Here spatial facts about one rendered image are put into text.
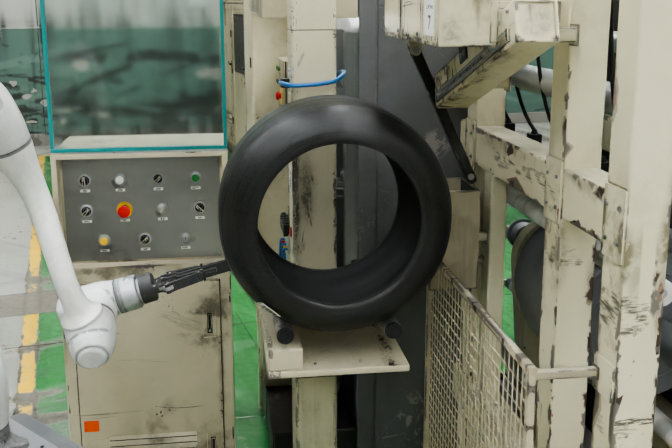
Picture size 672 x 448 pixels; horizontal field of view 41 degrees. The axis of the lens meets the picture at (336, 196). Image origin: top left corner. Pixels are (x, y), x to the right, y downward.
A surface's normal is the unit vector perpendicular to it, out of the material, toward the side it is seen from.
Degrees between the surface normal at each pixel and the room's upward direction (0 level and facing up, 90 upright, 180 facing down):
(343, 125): 79
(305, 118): 45
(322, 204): 90
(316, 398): 90
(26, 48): 90
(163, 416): 90
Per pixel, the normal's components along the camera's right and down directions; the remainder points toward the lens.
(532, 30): 0.13, -0.10
